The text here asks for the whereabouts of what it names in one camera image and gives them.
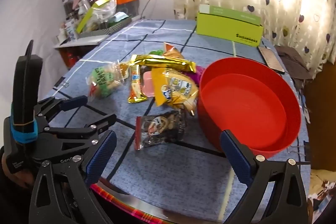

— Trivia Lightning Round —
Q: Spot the pink jelly cup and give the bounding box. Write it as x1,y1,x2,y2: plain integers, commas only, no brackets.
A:
140,70,155,97

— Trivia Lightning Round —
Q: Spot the red plastic bowl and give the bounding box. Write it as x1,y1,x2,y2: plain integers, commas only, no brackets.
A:
197,57,301,159

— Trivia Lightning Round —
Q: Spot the small gold cheese bar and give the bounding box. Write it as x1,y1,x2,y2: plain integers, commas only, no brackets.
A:
128,64,148,104

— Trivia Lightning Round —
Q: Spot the dark clear snack packet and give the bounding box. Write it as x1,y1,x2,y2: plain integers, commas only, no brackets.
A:
135,110,188,151

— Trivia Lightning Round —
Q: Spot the teal tissue pack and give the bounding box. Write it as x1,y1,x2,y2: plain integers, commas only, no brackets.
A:
109,12,129,24

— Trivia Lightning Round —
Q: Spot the orange snack packet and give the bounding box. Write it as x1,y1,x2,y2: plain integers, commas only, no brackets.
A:
163,42,185,60

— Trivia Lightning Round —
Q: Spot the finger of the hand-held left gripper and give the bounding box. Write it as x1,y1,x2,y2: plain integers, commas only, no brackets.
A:
37,95,89,125
46,113,117,154

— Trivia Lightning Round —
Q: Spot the metal binder clip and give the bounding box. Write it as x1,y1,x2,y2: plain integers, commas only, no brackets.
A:
56,77,70,90
287,144,311,163

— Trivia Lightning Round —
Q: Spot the black smartphone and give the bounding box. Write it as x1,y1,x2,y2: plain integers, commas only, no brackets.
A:
257,46,285,75

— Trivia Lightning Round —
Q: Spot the wooden wardrobe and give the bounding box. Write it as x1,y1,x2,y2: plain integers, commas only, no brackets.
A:
304,61,336,169

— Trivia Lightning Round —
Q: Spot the clear bag with green print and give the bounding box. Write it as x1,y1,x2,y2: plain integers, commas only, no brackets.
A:
86,61,130,101

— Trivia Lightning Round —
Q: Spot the person's left hand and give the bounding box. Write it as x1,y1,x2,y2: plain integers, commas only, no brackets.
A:
10,172,35,189

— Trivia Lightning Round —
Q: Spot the dark brown cloth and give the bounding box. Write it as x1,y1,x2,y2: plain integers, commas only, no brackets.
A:
274,45,319,88

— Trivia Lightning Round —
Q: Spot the grey side table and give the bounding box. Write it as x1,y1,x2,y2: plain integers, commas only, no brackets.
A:
54,34,111,49

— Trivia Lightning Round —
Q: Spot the clear plastic bag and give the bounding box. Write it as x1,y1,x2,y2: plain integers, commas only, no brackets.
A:
76,0,117,33

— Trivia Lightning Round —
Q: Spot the blue checked bedsheet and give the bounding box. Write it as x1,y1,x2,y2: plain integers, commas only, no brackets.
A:
43,19,311,214

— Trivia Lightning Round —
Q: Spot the long gold snack bar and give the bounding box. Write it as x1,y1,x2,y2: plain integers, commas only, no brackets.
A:
130,54,197,73

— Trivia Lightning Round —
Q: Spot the green cardboard box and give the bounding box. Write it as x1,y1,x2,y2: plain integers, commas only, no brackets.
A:
196,4,264,46

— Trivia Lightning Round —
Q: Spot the clear cookie packet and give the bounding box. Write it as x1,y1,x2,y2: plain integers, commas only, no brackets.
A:
171,98,198,117

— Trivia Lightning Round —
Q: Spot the black cable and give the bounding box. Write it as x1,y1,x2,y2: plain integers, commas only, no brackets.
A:
142,0,158,20

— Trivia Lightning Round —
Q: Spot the grey patterned box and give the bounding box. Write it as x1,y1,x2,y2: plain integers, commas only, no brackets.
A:
100,15,133,35

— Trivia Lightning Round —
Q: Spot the yellow snack packet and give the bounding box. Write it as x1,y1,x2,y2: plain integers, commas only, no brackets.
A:
151,68,199,106

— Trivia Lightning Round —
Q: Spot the purple snack packet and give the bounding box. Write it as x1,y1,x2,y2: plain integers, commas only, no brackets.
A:
184,65,206,83

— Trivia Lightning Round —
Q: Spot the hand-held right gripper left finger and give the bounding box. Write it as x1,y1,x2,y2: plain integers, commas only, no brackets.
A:
28,130,118,224

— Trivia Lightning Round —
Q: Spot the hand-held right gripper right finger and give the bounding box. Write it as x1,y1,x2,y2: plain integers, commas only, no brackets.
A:
220,130,309,224

